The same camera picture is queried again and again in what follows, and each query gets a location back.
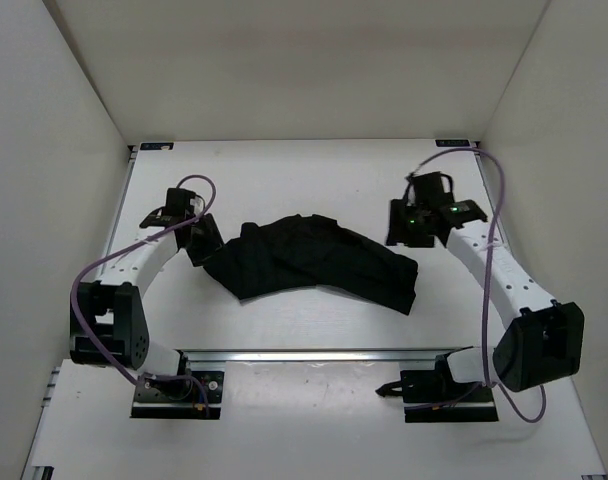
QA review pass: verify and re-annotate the black pleated skirt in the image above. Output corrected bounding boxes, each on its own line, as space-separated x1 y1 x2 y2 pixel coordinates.
204 215 418 315

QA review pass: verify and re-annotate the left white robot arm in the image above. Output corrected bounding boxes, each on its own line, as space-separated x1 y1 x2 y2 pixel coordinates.
70 213 224 398

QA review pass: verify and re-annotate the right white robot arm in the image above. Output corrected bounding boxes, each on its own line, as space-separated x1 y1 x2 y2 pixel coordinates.
386 199 584 401

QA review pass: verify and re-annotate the right table label sticker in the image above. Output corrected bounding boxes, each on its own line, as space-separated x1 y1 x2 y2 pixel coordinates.
435 139 471 149

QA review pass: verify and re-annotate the table label sticker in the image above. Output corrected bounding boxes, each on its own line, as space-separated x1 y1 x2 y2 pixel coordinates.
435 139 471 149
139 142 174 151

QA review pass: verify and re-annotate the left table label sticker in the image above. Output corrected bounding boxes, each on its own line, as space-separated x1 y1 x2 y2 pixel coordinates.
139 142 174 151

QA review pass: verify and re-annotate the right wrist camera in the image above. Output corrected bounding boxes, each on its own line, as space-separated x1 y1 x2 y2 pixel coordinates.
410 171 454 209

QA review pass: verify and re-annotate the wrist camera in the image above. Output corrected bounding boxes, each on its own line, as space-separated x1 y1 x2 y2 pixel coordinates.
410 171 454 209
162 187 205 221

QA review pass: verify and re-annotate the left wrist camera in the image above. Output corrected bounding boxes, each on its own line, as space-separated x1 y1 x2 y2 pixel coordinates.
162 187 205 221

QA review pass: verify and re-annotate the aluminium front rail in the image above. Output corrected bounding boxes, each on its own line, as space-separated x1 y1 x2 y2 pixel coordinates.
185 347 466 363

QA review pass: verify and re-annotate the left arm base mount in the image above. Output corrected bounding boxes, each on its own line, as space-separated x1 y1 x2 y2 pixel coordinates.
130 363 225 420

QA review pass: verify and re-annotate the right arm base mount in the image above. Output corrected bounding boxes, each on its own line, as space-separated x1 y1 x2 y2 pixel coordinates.
375 367 499 424

